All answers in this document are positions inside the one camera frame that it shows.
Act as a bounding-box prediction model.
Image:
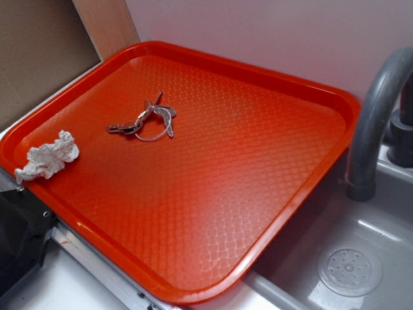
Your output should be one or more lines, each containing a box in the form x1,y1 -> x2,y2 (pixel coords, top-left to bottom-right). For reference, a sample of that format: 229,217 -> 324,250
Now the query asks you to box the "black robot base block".
1,189 -> 55,300

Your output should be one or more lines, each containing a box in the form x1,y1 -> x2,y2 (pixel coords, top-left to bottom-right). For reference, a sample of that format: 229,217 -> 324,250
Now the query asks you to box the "brown cardboard panel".
1,1 -> 100,129

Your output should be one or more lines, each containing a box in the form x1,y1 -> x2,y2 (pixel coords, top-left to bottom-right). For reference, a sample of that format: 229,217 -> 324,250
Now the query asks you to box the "crumpled white paper tissue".
14,130 -> 80,185

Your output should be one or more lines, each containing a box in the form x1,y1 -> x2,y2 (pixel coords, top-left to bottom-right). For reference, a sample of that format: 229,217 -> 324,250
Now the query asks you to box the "dark grey faucet handle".
387,76 -> 412,168

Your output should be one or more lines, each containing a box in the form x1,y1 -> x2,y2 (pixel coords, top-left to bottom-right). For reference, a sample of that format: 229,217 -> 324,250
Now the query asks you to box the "orange plastic tray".
1,42 -> 360,305

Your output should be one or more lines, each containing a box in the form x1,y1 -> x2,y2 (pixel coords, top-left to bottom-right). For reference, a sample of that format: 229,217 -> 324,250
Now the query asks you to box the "grey plastic sink basin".
244,143 -> 413,310

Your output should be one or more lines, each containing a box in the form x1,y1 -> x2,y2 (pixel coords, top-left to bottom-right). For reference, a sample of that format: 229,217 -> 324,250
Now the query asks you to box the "bunch of metal keys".
105,91 -> 177,142

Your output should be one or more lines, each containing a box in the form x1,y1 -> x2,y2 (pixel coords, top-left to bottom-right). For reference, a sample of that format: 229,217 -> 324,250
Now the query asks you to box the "round sink drain strainer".
317,244 -> 383,297

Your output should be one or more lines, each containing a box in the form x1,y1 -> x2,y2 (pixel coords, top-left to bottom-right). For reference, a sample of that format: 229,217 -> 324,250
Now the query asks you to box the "light wooden board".
73,0 -> 140,61

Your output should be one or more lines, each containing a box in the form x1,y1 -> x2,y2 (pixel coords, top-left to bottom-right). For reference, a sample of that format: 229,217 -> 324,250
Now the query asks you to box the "aluminium rail strip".
51,223 -> 177,309

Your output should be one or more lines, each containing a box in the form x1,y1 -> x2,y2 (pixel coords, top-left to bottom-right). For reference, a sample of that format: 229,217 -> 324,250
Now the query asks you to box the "grey curved faucet spout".
345,46 -> 412,202

